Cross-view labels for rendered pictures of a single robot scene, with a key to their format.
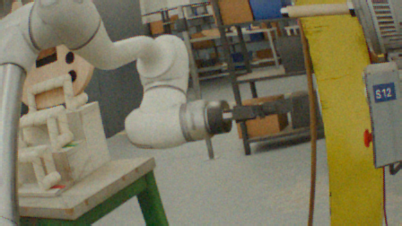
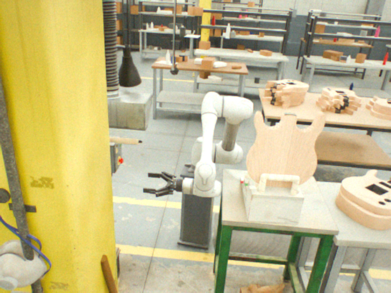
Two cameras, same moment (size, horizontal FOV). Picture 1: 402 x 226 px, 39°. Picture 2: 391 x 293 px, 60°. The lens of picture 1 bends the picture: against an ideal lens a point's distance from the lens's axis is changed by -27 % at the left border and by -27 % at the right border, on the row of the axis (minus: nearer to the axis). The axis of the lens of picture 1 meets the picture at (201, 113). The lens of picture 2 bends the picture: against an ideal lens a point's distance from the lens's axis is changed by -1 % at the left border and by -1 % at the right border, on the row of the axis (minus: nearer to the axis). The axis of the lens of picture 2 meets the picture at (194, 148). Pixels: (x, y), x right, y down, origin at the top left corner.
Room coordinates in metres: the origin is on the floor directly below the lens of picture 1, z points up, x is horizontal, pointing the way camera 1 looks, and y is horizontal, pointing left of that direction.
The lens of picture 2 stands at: (3.31, -0.44, 2.05)
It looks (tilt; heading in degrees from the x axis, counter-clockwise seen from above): 25 degrees down; 163
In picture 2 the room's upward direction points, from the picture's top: 4 degrees clockwise
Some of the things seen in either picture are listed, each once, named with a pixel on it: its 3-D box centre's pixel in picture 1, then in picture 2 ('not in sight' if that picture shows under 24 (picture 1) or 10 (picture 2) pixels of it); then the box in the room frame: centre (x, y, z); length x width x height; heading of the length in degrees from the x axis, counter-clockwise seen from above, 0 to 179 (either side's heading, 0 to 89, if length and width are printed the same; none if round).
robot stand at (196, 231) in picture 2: not in sight; (198, 204); (0.99, 0.31, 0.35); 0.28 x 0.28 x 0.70; 63
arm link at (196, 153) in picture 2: not in sight; (203, 150); (0.99, 0.32, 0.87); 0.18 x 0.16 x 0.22; 72
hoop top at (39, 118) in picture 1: (31, 120); not in sight; (1.76, 0.48, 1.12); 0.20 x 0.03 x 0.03; 73
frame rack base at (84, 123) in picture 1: (61, 142); (273, 202); (1.95, 0.42, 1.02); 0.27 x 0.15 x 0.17; 74
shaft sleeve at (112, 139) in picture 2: (319, 10); (123, 140); (1.55, -0.33, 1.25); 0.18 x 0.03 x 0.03; 70
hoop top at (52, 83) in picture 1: (47, 85); not in sight; (1.92, 0.43, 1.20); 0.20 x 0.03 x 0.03; 73
